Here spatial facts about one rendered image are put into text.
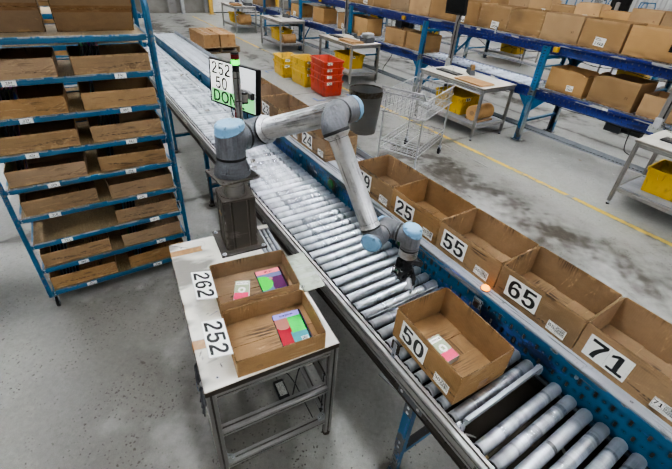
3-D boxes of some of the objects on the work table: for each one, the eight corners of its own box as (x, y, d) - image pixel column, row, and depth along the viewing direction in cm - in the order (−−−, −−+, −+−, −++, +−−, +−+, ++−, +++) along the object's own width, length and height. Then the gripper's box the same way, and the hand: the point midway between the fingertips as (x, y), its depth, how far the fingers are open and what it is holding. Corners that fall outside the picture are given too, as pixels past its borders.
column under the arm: (222, 258, 214) (215, 207, 196) (212, 232, 233) (205, 184, 215) (267, 247, 225) (265, 198, 207) (254, 223, 244) (251, 177, 226)
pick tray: (210, 280, 200) (208, 265, 194) (282, 263, 214) (282, 248, 209) (221, 319, 179) (219, 304, 173) (300, 297, 193) (300, 283, 188)
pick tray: (222, 326, 175) (220, 311, 170) (302, 303, 190) (302, 288, 185) (237, 378, 154) (235, 362, 149) (325, 347, 169) (327, 332, 164)
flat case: (283, 349, 166) (283, 347, 165) (271, 318, 181) (271, 315, 180) (313, 340, 171) (313, 338, 170) (299, 310, 186) (299, 308, 185)
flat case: (265, 299, 189) (264, 296, 188) (254, 274, 203) (254, 272, 202) (291, 291, 194) (291, 289, 193) (279, 268, 208) (279, 266, 207)
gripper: (388, 249, 189) (382, 281, 200) (411, 269, 177) (404, 301, 189) (401, 244, 193) (395, 275, 204) (425, 263, 181) (417, 295, 193)
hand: (404, 285), depth 197 cm, fingers open, 10 cm apart
